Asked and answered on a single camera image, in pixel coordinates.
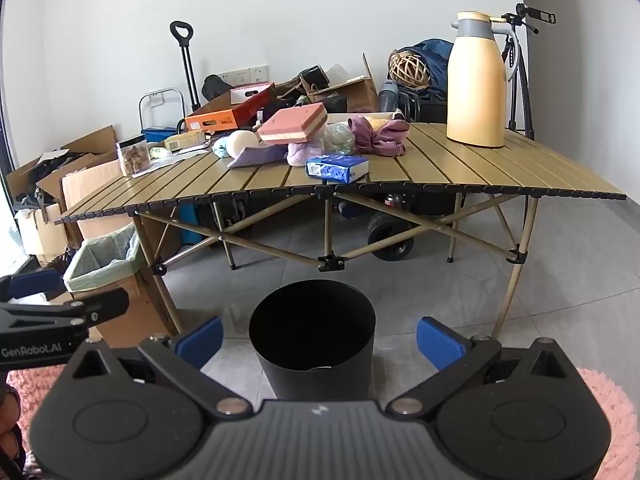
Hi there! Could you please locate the dark blue cloth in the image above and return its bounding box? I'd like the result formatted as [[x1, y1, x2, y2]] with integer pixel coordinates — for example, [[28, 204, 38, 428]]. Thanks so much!
[[400, 38, 455, 101]]

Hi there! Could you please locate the cluttered open cardboard box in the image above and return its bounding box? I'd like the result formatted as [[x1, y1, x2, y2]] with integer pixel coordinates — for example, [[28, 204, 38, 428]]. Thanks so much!
[[5, 149, 101, 201]]

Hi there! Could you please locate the white paper sheet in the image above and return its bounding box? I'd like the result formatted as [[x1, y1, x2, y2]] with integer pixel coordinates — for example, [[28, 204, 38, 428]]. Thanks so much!
[[149, 146, 213, 162]]

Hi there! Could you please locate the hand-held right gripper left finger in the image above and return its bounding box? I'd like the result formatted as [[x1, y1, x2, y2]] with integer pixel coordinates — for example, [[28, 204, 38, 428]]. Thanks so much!
[[70, 316, 252, 419]]

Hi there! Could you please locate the black trolley handle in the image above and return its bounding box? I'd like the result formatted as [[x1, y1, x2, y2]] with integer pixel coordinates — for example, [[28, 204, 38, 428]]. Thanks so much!
[[169, 21, 202, 111]]

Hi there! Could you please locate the black suitcase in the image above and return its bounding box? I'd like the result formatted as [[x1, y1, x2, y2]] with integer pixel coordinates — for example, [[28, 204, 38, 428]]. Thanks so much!
[[400, 91, 451, 123]]

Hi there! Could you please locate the cardboard box with plastic liner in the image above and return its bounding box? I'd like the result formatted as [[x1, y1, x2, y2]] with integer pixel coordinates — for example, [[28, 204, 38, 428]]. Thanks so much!
[[64, 222, 173, 348]]

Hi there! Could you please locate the plush toy with purple bow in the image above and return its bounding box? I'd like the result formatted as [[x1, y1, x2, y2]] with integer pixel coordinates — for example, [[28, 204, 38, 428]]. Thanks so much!
[[348, 114, 411, 157]]

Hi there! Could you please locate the black tripod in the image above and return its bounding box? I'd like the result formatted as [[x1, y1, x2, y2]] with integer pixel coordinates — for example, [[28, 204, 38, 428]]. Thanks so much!
[[500, 4, 557, 141]]

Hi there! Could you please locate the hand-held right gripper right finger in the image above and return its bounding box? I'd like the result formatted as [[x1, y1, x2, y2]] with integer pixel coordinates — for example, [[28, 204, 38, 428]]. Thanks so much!
[[386, 316, 581, 417]]

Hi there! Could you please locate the white metal tube frame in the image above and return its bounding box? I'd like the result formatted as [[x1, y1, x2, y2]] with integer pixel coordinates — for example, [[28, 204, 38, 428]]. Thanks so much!
[[138, 87, 186, 133]]

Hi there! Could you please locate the pink fluffy rug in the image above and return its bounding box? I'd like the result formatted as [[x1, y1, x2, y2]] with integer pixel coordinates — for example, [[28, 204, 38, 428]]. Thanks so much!
[[0, 366, 640, 480]]

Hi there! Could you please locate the tan folding table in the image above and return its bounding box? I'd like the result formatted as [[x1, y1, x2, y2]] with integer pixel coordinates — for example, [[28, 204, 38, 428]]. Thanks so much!
[[54, 121, 628, 343]]

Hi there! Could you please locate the clear snack jar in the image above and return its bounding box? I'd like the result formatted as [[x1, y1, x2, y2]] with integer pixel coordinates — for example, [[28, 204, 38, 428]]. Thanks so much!
[[116, 136, 152, 177]]

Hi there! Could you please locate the blue white tissue box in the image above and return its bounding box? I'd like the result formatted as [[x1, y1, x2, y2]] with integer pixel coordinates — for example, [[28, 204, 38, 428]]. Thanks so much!
[[306, 154, 370, 183]]

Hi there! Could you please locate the flat cardboard flap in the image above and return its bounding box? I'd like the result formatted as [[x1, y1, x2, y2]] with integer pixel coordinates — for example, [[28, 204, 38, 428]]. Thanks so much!
[[60, 125, 121, 161]]

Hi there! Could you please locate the grey blue water bottle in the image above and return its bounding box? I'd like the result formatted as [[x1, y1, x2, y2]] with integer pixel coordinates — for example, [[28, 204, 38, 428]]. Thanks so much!
[[377, 80, 400, 112]]

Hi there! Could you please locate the orange long box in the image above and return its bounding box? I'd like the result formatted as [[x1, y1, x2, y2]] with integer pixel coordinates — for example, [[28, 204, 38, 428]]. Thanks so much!
[[185, 81, 276, 132]]

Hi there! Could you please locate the lavender drawstring pouch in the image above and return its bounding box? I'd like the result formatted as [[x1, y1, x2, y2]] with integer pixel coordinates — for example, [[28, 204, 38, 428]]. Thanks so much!
[[227, 144, 290, 169]]

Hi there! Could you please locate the small pale yellow box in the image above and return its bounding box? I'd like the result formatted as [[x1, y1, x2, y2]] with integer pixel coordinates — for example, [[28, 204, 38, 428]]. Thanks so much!
[[164, 131, 207, 151]]

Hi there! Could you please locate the crumpled clear plastic bag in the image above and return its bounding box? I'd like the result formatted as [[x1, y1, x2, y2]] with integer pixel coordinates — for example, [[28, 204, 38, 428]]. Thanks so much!
[[324, 122, 357, 155]]

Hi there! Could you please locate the black round bag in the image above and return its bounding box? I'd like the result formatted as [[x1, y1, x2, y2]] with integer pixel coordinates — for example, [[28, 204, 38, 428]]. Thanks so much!
[[202, 75, 233, 101]]

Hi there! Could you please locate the yellow thermos jug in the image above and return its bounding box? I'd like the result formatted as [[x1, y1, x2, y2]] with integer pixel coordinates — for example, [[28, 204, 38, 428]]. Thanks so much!
[[446, 11, 518, 148]]

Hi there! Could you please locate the black pouch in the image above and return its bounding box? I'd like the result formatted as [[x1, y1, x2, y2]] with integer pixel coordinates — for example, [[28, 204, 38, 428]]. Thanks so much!
[[300, 65, 331, 93]]

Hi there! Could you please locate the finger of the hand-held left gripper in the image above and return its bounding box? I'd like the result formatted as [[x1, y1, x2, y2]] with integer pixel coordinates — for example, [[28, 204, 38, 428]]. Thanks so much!
[[0, 288, 131, 331], [0, 268, 67, 305]]

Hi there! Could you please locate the large plain cardboard box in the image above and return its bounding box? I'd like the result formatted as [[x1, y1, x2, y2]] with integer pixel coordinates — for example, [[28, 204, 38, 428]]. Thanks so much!
[[61, 159, 132, 246]]

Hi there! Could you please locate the person's left hand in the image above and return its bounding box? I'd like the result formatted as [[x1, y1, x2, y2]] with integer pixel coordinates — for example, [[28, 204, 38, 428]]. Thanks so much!
[[0, 385, 23, 466]]

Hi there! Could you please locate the black round bin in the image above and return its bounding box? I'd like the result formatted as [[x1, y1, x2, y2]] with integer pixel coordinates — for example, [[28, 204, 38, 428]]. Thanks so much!
[[249, 280, 377, 402]]

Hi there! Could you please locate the pink block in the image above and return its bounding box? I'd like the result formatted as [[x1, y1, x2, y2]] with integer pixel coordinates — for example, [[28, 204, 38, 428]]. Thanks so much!
[[257, 102, 328, 143]]

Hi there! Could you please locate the woven rattan ball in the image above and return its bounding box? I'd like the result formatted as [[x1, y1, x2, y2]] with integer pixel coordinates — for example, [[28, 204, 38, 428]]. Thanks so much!
[[388, 49, 432, 88]]

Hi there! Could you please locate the open brown cardboard box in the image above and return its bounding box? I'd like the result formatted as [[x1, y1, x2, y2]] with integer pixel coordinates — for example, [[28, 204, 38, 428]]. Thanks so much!
[[300, 53, 379, 113]]

